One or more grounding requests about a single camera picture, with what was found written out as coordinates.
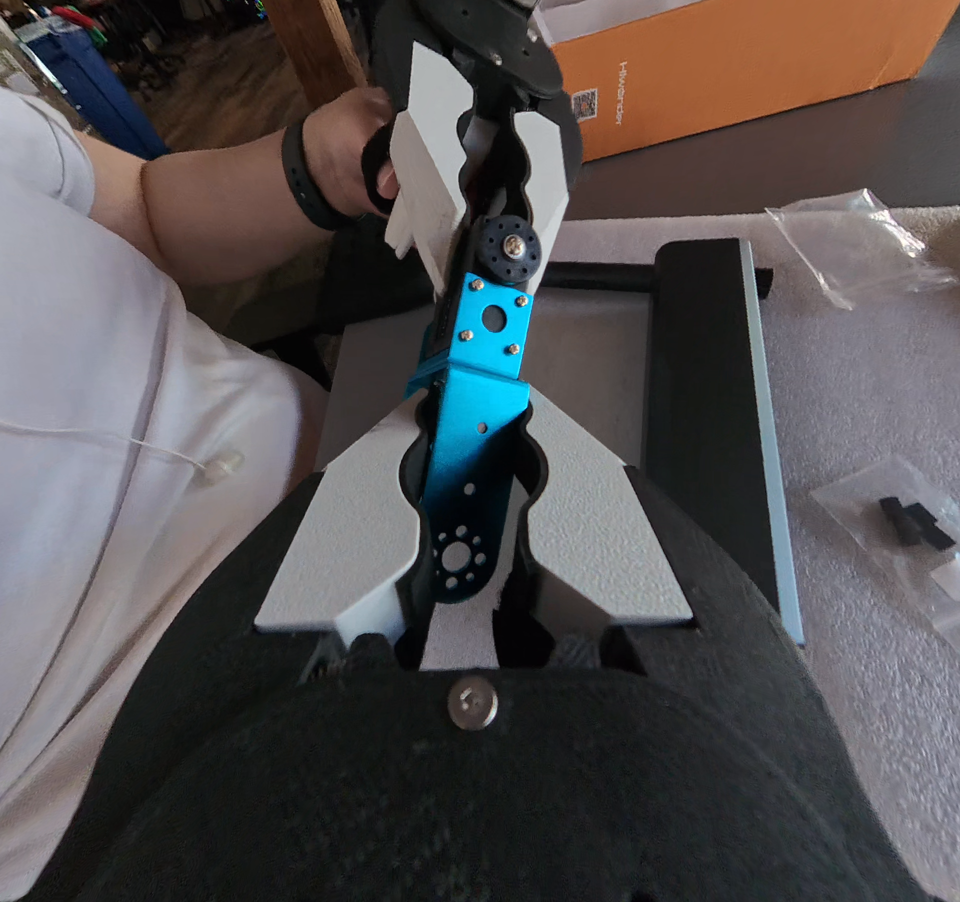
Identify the blue metal servo bracket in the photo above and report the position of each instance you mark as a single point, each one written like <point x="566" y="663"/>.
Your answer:
<point x="472" y="407"/>

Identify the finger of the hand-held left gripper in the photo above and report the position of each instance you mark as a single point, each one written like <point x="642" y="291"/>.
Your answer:
<point x="427" y="152"/>
<point x="551" y="167"/>

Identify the thick wooden post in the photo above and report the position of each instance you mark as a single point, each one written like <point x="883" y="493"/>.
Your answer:
<point x="300" y="2"/>

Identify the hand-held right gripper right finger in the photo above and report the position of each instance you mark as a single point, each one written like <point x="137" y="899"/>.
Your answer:
<point x="600" y="534"/>

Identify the blue bin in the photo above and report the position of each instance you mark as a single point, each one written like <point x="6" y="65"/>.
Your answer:
<point x="90" y="92"/>

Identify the clear bag with black parts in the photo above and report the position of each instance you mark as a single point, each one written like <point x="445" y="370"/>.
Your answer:
<point x="862" y="489"/>

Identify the orange cardboard box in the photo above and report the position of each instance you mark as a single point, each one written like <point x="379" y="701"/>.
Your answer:
<point x="750" y="54"/>

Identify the black wristband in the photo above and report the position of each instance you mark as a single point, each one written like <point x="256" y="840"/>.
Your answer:
<point x="296" y="174"/>

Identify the person's left hand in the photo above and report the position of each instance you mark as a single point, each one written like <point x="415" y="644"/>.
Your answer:
<point x="337" y="144"/>

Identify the empty clear plastic bag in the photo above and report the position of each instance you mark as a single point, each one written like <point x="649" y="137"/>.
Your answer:
<point x="847" y="242"/>

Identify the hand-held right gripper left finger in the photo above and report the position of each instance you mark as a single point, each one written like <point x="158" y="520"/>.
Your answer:
<point x="352" y="534"/>

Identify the black servo motor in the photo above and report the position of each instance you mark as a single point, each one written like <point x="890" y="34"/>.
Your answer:
<point x="510" y="246"/>

